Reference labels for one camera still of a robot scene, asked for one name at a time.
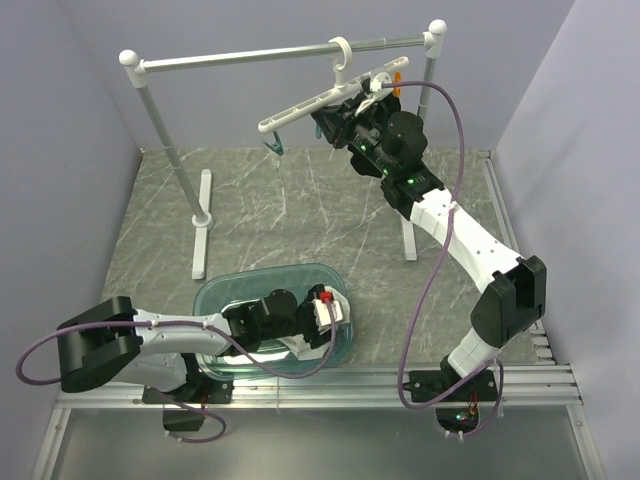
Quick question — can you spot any white underwear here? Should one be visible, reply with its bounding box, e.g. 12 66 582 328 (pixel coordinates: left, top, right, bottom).
279 294 351 362

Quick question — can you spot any aluminium rail frame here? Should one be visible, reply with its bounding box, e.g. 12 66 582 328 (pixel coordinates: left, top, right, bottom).
41 147 605 479

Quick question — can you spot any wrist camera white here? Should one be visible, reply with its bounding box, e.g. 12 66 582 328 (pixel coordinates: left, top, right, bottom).
311 284 350 333
356 71 393 115

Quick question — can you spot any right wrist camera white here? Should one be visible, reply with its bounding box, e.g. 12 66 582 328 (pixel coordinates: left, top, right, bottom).
356 71 393 115

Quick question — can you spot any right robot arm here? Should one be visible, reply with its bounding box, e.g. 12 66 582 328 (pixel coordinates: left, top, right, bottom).
312 95 547 400

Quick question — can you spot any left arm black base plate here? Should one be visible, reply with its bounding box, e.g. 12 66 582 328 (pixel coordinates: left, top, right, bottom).
141 376 233 444

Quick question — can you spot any white plastic clip hanger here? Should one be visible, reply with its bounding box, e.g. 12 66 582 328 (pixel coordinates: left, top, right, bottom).
258 37 409 134

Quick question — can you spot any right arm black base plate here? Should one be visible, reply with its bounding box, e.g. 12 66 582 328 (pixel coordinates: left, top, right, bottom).
403 364 505 441

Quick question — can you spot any teal transparent plastic basin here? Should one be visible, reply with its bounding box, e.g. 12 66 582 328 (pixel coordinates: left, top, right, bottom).
193 263 347 381

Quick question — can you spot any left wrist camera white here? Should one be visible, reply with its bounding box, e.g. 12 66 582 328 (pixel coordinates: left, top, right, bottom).
311 284 350 333

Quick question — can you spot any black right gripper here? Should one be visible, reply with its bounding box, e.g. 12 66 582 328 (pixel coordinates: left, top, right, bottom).
311 93 397 178

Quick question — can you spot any silver white clothes rack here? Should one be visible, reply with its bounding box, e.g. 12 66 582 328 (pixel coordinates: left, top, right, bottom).
118 19 447 281

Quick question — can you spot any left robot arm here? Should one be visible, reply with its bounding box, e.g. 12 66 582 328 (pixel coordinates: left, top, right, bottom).
57 285 343 402

